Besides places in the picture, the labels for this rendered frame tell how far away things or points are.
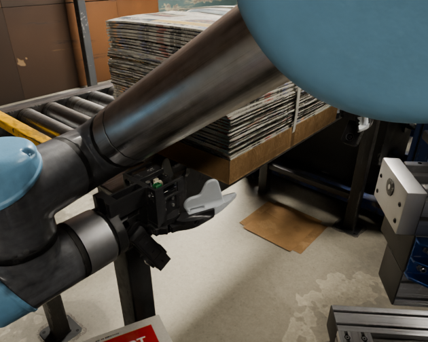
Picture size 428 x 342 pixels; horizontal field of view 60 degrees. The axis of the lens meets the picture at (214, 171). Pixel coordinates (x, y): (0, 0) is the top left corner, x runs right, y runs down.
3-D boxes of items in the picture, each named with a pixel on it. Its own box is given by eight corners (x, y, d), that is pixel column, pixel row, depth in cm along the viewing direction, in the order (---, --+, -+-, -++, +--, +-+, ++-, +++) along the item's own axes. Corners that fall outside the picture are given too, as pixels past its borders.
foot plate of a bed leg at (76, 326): (53, 357, 120) (52, 355, 120) (32, 332, 128) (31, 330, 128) (89, 331, 129) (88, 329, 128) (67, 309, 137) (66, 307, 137)
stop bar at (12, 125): (84, 180, 61) (82, 169, 60) (-19, 118, 86) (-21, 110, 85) (102, 173, 63) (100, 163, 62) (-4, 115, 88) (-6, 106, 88)
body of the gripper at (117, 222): (188, 175, 52) (116, 212, 44) (190, 224, 56) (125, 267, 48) (152, 159, 56) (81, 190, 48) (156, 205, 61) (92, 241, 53)
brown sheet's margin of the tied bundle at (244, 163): (228, 185, 58) (229, 161, 56) (118, 137, 75) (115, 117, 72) (283, 152, 69) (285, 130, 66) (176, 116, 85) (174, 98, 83)
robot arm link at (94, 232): (96, 287, 45) (62, 256, 50) (126, 267, 48) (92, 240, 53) (85, 239, 42) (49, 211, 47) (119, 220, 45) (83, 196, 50)
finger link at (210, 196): (244, 177, 55) (185, 189, 52) (243, 210, 58) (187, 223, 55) (236, 167, 57) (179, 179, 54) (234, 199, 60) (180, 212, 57)
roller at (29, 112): (134, 195, 67) (132, 170, 64) (18, 128, 94) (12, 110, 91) (155, 184, 70) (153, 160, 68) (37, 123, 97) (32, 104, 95)
